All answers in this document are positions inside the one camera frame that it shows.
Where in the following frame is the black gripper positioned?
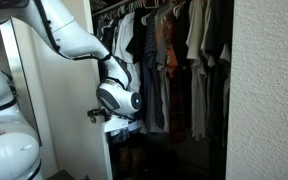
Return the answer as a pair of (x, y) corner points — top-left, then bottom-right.
(86, 106), (112, 124)

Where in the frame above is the white sliding wardrobe door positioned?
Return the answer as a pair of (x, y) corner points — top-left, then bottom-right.
(12, 0), (114, 180)

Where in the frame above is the wardrobe hanging rod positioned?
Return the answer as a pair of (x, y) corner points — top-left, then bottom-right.
(91, 0), (142, 18)

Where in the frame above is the blue striped shirt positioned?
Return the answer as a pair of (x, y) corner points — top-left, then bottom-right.
(109, 128), (142, 143)

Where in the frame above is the brown boot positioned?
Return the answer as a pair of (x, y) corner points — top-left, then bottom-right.
(131, 146), (147, 174)
(118, 144), (132, 176)

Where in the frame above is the navy dotted hanging shirt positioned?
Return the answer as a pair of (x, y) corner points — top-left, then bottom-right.
(143, 18), (167, 130)

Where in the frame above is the white hanging shirt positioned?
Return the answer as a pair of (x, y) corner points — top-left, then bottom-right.
(113, 12), (142, 95)

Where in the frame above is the dark red plaid shirt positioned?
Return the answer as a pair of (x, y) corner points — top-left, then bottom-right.
(168, 66), (188, 143)

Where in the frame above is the orange patterned hanging shirt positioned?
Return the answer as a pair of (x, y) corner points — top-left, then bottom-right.
(163, 11), (180, 79)

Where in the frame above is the cream hanging shirt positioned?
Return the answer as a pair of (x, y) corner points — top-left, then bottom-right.
(185, 0), (209, 140)

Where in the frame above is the dark grey hanging garment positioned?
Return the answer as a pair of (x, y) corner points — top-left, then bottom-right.
(203, 0), (226, 141)

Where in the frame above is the black hanging garment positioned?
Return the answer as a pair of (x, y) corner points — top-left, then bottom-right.
(217, 0), (235, 148)

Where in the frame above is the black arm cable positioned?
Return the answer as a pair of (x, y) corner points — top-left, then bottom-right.
(33, 0), (133, 118)

